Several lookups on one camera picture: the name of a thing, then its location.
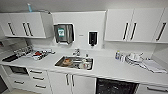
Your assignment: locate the chrome faucet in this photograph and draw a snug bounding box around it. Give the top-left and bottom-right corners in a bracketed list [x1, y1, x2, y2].
[72, 48, 82, 57]

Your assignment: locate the black soap dispenser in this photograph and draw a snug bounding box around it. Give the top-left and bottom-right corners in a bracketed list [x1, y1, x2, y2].
[87, 30, 99, 48]

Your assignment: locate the white cup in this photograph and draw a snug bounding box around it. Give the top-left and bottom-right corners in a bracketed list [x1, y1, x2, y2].
[80, 59, 88, 70]

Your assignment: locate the white patterned plate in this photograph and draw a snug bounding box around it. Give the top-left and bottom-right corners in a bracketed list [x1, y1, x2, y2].
[78, 61, 93, 70]

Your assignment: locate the orange bowl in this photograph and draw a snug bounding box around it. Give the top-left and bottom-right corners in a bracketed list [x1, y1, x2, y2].
[62, 58, 73, 66]

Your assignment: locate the steel paper towel dispenser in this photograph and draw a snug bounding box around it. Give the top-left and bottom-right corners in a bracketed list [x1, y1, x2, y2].
[53, 23, 75, 46]

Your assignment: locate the steel sink basin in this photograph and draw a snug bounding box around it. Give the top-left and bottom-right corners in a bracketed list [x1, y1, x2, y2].
[54, 55, 96, 72]

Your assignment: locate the dish soap bottle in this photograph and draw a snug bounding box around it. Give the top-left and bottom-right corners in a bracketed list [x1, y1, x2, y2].
[114, 50, 121, 62]

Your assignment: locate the white sink base cabinet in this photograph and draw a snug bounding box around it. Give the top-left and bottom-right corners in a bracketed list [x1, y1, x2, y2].
[47, 70, 98, 94]

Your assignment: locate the small white mug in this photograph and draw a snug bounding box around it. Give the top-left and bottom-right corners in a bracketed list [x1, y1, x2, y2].
[119, 53, 126, 63]

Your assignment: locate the stack of white plates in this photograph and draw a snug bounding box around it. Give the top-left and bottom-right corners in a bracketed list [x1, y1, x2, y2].
[125, 52, 148, 66]

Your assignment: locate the small blue bottle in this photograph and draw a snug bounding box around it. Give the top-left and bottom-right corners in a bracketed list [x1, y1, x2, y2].
[27, 3, 34, 14]

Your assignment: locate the black built-in microwave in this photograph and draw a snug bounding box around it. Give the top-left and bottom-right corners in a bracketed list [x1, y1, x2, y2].
[8, 65, 31, 76]

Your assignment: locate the white wall outlet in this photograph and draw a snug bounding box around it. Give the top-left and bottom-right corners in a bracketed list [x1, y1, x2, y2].
[100, 42, 106, 50]

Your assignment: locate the white upper wall cabinet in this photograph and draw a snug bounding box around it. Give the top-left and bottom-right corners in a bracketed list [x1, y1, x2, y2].
[104, 7, 168, 45]
[0, 12, 55, 40]

